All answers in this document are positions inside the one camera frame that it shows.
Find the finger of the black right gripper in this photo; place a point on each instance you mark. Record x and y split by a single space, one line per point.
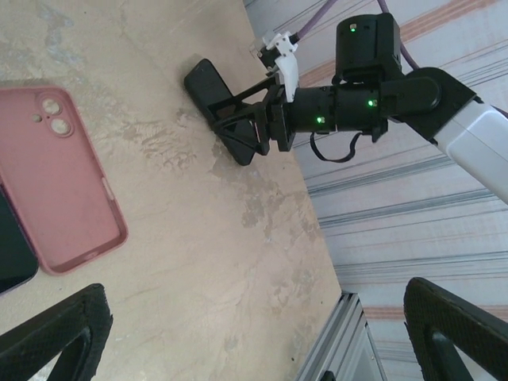
274 89
264 139

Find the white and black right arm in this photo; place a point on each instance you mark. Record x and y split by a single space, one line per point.
476 139

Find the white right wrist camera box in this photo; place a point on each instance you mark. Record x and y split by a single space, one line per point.
289 67

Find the pink silicone phone case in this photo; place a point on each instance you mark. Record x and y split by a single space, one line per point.
59 190

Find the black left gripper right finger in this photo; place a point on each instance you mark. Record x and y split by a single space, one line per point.
468 329

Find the aluminium extrusion frame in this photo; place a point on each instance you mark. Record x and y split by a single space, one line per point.
341 337

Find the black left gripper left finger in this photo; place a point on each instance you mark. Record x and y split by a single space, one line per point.
39 341

